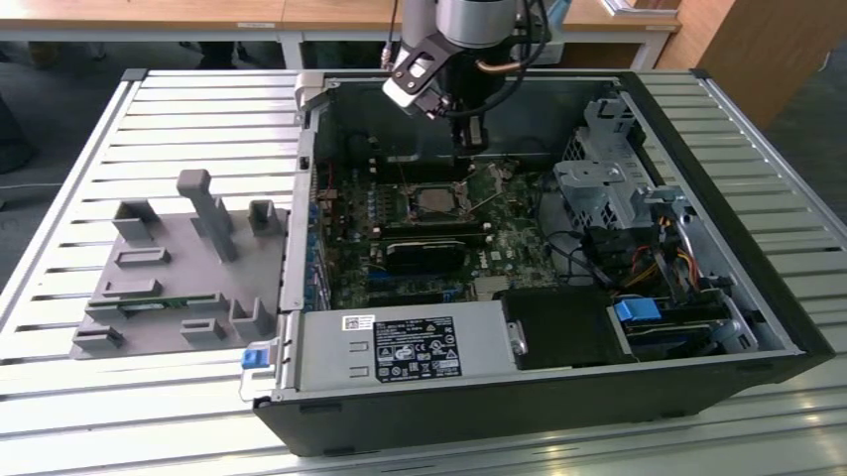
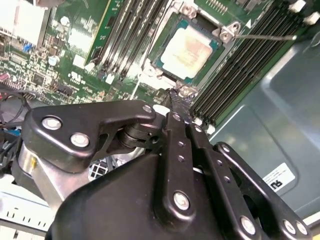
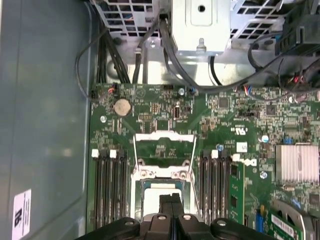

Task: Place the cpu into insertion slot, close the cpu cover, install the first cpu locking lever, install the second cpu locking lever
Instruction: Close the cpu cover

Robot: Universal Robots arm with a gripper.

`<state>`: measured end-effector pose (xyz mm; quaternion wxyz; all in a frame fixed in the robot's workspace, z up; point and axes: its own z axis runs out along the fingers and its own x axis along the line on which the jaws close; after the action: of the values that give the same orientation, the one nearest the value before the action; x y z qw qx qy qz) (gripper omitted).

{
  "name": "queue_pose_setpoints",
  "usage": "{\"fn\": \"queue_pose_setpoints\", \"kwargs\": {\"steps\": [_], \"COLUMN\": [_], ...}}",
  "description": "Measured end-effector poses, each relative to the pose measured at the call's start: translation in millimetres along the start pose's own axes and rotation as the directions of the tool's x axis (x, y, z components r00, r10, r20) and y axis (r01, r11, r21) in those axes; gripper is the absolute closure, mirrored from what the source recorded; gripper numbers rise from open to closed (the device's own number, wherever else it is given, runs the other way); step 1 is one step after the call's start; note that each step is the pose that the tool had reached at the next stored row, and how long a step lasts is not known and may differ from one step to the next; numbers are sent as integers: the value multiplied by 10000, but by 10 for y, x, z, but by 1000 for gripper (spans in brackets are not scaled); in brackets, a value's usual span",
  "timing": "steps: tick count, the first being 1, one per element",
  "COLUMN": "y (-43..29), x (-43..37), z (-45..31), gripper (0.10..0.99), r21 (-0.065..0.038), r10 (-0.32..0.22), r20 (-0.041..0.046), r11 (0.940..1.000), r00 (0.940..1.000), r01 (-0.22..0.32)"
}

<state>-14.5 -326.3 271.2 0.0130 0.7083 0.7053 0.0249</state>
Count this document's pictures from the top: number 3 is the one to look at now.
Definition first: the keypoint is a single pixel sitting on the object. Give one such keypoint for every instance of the silver chipset heatsink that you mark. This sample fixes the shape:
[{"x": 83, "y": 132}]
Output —
[{"x": 297, "y": 162}]

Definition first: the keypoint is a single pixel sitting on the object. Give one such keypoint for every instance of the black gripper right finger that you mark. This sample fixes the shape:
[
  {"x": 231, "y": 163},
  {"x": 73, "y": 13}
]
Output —
[{"x": 187, "y": 227}]

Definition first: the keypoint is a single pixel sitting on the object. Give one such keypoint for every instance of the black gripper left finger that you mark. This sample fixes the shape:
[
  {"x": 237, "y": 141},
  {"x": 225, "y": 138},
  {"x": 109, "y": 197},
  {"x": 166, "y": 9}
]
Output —
[{"x": 160, "y": 225}]

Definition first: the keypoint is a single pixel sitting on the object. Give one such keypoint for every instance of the internal USB port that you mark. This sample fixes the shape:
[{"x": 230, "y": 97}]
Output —
[{"x": 176, "y": 112}]

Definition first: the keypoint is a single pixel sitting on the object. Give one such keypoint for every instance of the black plastic bracket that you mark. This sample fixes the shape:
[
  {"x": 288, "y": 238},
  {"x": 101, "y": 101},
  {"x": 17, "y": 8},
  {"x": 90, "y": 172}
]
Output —
[{"x": 300, "y": 37}]

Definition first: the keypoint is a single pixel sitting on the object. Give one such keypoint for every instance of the graphics card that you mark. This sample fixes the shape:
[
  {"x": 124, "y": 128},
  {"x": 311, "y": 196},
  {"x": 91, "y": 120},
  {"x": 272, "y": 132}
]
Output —
[{"x": 287, "y": 225}]

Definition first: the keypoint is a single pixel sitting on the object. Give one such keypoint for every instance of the silver drive cage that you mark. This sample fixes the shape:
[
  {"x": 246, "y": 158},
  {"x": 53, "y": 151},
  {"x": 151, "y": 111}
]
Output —
[{"x": 200, "y": 32}]

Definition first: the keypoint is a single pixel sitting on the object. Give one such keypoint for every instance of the silver CPU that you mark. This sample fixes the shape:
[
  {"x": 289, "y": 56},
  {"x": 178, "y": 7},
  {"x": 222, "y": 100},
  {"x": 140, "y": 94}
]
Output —
[{"x": 153, "y": 200}]

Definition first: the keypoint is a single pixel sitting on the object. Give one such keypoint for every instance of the metal socket cover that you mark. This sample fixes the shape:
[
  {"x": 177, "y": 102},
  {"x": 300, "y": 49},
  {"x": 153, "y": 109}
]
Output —
[{"x": 165, "y": 135}]

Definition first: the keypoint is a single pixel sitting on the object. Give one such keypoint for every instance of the blue expansion slot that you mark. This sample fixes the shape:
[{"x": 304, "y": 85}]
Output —
[{"x": 260, "y": 220}]

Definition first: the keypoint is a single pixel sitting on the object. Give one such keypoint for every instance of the CPU socket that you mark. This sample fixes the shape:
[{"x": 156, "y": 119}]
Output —
[{"x": 138, "y": 195}]

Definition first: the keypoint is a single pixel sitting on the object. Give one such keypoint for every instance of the RAM slot black clip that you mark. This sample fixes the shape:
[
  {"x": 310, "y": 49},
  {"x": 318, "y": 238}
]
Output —
[
  {"x": 224, "y": 185},
  {"x": 124, "y": 185},
  {"x": 107, "y": 185},
  {"x": 206, "y": 185}
]

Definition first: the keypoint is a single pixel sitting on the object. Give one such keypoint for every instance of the green motherboard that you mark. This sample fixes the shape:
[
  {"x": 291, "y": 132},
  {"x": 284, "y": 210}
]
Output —
[{"x": 215, "y": 117}]

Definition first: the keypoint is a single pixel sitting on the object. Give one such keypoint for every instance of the metal locking lever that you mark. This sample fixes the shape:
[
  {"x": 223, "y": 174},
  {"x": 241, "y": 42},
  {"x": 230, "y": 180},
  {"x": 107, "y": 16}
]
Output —
[{"x": 196, "y": 197}]

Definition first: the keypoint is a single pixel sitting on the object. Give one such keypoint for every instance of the silver coin cell battery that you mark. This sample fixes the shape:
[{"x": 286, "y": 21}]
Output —
[{"x": 122, "y": 107}]

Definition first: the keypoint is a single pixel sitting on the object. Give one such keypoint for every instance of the green RAM stick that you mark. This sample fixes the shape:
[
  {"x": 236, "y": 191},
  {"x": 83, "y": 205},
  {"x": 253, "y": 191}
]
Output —
[{"x": 237, "y": 190}]

